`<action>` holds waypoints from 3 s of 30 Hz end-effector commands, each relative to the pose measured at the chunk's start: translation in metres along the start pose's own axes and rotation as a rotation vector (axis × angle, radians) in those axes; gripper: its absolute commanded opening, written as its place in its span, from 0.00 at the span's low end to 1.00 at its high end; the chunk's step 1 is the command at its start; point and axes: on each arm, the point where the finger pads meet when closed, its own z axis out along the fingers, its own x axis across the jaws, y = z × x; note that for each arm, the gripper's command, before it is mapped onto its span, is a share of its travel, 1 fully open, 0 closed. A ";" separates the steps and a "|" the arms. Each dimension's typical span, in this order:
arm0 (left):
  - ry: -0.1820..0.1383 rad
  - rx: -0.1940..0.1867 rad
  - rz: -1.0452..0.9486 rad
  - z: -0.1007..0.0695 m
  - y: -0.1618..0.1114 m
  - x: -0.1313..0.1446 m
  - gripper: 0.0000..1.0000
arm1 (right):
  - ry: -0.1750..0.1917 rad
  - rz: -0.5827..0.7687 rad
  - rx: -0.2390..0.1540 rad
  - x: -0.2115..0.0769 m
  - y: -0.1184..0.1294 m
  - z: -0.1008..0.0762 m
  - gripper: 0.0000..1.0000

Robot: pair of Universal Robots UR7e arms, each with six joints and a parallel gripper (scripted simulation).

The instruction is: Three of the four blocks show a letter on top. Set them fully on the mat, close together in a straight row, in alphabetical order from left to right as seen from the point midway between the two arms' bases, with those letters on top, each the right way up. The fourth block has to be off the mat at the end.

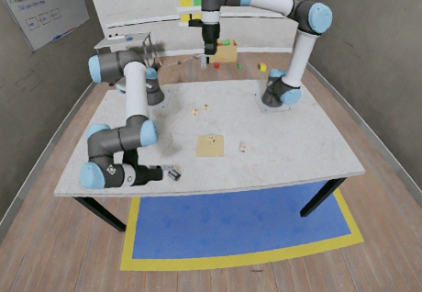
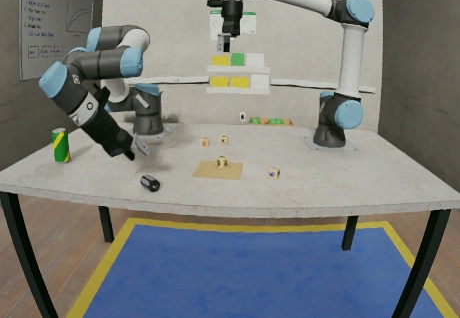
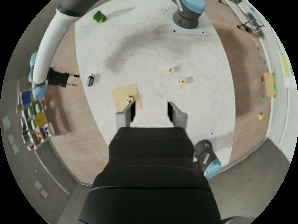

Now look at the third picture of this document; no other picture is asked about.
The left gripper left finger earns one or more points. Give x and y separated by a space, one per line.
124 118

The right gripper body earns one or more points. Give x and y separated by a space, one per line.
52 78

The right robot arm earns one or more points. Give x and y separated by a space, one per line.
69 10

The green and yellow drink can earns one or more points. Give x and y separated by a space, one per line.
98 16

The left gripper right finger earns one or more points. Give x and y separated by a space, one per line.
178 118

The tan wooden block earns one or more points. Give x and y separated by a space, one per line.
170 69
182 81
128 99

